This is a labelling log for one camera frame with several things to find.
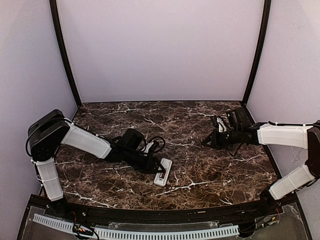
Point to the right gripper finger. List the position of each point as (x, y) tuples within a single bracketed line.
[(209, 144), (210, 139)]

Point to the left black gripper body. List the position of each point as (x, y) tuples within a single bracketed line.
[(152, 164)]

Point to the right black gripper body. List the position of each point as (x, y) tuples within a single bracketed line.
[(217, 138)]

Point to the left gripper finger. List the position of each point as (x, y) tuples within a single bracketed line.
[(156, 171), (158, 165)]

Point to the white remote control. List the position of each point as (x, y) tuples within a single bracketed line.
[(161, 178)]

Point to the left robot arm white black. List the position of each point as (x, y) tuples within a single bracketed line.
[(46, 135)]

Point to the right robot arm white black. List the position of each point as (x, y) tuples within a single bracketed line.
[(241, 131)]

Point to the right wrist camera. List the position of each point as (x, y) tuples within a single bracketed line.
[(220, 124)]

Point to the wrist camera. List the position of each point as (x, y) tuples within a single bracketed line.
[(151, 147), (220, 124)]

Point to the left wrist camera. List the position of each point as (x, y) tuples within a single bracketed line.
[(151, 147)]

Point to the white slotted cable duct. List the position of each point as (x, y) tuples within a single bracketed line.
[(121, 231)]

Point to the black front rail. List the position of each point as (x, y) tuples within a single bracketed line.
[(239, 213)]

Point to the right black frame post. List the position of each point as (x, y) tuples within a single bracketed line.
[(258, 51)]

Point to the black frame post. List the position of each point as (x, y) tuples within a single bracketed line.
[(63, 51), (258, 51)]

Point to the left black frame post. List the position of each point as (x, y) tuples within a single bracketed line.
[(63, 51)]

